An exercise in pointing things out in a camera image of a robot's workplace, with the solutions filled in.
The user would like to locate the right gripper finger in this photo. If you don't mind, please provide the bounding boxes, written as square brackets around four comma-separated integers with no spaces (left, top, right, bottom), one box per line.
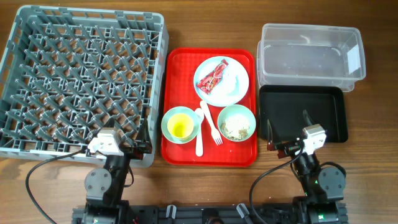
[303,110,315,126]
[267,119,274,144]

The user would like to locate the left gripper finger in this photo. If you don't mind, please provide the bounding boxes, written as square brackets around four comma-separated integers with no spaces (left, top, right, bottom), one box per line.
[137,118,151,144]
[113,120,123,146]

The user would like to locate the yellow plastic cup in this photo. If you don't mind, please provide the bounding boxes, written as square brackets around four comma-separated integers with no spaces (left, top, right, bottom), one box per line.
[167,113,194,139]

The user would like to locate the rice and food scraps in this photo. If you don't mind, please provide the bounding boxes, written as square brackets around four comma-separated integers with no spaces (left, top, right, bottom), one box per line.
[221,114,250,141]

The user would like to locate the green bowl with food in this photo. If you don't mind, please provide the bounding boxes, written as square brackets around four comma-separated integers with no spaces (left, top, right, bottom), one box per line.
[217,105,256,142]

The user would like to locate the white paper napkin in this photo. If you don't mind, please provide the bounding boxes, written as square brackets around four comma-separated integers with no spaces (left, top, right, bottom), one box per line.
[224,73,238,95]

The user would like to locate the red snack wrapper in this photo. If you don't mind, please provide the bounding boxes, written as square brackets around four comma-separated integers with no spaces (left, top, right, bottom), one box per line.
[196,59,229,95]

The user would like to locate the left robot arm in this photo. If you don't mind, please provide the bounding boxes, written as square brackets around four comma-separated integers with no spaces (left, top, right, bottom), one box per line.
[81,118,152,224]

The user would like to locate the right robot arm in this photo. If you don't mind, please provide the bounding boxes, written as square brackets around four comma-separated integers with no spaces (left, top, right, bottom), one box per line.
[263,110,348,223]

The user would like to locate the black rectangular waste tray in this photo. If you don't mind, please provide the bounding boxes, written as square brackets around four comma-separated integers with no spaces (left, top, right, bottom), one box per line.
[258,85,348,142]

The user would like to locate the clear plastic waste bin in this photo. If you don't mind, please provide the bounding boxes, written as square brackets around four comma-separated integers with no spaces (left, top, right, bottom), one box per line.
[256,23,366,92]

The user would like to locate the grey plastic dishwasher rack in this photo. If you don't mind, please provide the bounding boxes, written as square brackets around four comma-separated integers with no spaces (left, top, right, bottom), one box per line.
[1,5,169,164]

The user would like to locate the white plastic fork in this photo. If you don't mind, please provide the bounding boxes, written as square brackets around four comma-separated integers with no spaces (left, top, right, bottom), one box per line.
[200,100,223,146]

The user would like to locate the white plastic spoon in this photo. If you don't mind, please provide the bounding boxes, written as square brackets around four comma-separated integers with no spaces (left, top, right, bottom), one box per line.
[195,108,205,157]

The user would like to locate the light blue round plate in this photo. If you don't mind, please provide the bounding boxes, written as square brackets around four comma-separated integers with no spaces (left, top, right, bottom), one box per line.
[193,56,249,107]

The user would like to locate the red plastic serving tray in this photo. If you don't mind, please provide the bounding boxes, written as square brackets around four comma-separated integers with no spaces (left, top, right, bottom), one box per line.
[161,48,257,167]

